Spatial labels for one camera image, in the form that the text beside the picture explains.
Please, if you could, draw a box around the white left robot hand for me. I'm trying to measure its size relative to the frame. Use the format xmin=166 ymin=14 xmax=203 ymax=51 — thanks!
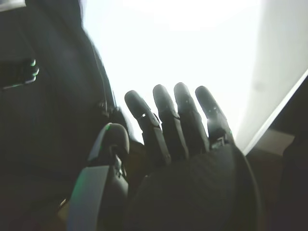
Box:
xmin=67 ymin=81 xmax=263 ymax=231

